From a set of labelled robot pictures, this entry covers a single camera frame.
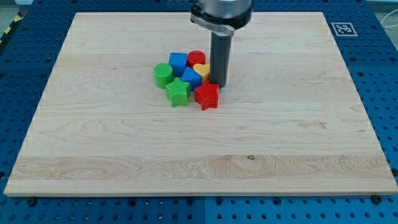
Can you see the yellow heart block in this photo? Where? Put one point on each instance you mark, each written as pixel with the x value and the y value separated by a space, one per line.
pixel 202 70

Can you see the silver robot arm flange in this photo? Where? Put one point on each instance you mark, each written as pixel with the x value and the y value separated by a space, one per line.
pixel 222 17

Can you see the blue cube block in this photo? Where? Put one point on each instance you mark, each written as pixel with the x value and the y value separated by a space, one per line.
pixel 178 61

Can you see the red cylinder block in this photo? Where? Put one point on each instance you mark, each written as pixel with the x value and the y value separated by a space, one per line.
pixel 195 57

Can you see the red star block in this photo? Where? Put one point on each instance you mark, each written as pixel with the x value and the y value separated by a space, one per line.
pixel 207 95

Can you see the black bolt front left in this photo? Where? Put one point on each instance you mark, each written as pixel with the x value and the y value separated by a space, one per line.
pixel 31 202

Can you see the green star block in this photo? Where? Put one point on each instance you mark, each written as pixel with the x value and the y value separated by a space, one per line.
pixel 178 92

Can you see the green cylinder block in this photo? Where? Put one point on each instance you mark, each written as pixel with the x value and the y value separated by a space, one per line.
pixel 163 74

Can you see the white fiducial marker tag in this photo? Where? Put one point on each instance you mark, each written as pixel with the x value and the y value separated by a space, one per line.
pixel 344 29

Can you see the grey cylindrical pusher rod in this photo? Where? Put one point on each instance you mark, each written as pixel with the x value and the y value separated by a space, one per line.
pixel 219 58

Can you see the blue triangle block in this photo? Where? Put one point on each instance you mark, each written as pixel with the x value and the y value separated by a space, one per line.
pixel 192 77

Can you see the black bolt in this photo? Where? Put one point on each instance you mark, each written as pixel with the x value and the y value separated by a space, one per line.
pixel 31 202
pixel 376 199

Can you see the black bolt front right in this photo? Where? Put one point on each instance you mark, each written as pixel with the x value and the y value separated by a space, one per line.
pixel 376 199

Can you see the light wooden board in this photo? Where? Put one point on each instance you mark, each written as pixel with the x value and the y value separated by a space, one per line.
pixel 289 121

